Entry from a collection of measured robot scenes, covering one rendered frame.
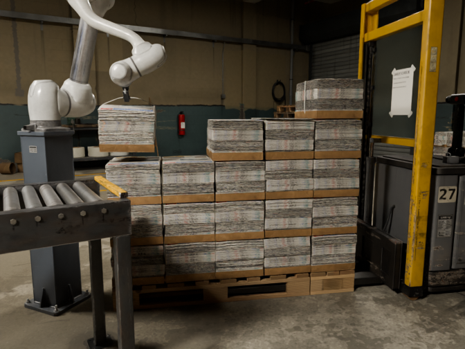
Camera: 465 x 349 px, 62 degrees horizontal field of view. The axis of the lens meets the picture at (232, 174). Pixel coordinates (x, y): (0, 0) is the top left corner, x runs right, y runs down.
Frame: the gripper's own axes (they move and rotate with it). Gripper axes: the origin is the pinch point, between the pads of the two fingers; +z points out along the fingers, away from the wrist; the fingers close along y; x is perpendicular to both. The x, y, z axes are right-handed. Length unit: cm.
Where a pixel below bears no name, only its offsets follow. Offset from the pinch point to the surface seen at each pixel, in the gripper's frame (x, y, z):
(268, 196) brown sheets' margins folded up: 79, 63, -14
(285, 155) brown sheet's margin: 88, 40, -16
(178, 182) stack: 28, 54, -14
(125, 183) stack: -1, 54, -14
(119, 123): -3.0, 22.6, -17.7
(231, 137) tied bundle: 57, 29, -15
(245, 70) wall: 226, -162, 750
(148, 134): 11.7, 28.2, -15.9
